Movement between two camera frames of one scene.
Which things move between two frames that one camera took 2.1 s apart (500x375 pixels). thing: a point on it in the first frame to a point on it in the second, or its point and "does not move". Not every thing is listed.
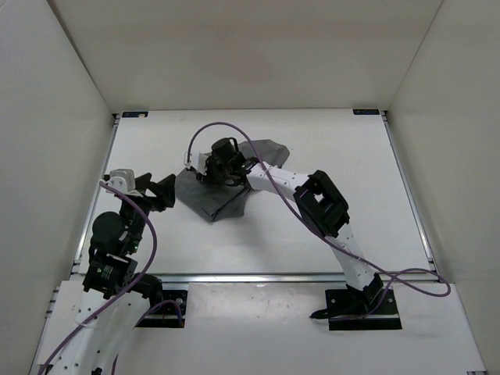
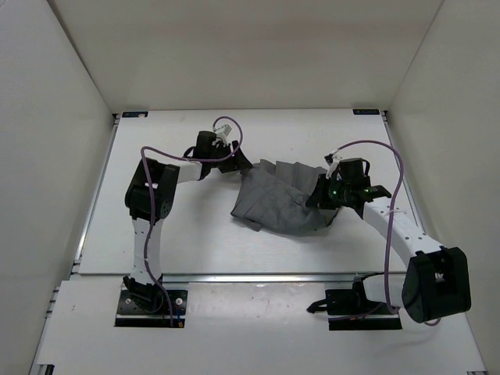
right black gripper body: x=216 y=172 to x=337 y=191
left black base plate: x=170 y=314 does not move
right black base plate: x=362 y=310 does not move
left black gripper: x=162 y=195 to x=239 y=162
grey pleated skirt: x=213 y=201 to x=274 y=195
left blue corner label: x=143 y=114 does not move
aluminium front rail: x=260 y=279 does not move
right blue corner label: x=366 y=112 does not move
